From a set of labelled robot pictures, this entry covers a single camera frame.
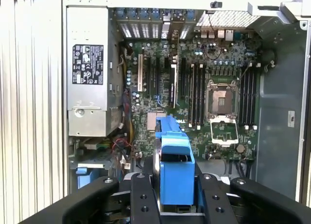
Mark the green motherboard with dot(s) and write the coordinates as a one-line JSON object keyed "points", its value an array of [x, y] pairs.
{"points": [[218, 156]]}

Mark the black RAM slot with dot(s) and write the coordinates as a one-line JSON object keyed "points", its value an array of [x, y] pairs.
{"points": [[195, 95], [243, 100], [204, 95], [250, 100], [247, 100], [254, 100], [200, 95], [191, 95]]}

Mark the silver finned heatsink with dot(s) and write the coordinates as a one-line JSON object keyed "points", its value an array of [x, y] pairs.
{"points": [[153, 122]]}

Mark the black round speaker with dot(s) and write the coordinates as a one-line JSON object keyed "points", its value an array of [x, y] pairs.
{"points": [[268, 57]]}

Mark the white expansion slot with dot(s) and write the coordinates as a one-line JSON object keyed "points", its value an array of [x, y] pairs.
{"points": [[140, 73]]}

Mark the metal socket cover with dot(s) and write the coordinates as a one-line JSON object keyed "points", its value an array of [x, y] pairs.
{"points": [[223, 143]]}

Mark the silver power supply unit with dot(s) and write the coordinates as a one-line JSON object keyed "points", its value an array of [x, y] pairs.
{"points": [[87, 100]]}

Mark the CPU socket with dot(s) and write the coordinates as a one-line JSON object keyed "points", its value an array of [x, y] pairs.
{"points": [[222, 100]]}

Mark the hard disk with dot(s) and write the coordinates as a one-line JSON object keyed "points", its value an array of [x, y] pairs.
{"points": [[177, 185]]}

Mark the black expansion slot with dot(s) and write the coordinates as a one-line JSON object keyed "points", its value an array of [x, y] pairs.
{"points": [[157, 75], [148, 75], [183, 78]]}

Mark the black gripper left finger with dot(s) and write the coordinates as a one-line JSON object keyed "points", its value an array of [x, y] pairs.
{"points": [[143, 209]]}

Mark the round coin cell battery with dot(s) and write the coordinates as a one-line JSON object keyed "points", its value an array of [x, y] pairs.
{"points": [[240, 148]]}

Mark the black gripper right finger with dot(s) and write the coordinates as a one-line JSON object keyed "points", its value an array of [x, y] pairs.
{"points": [[216, 209]]}

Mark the metal disk bay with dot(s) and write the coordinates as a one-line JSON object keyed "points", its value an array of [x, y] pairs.
{"points": [[92, 165]]}

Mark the grey open PC case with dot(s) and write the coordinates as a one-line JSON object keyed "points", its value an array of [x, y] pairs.
{"points": [[279, 100]]}

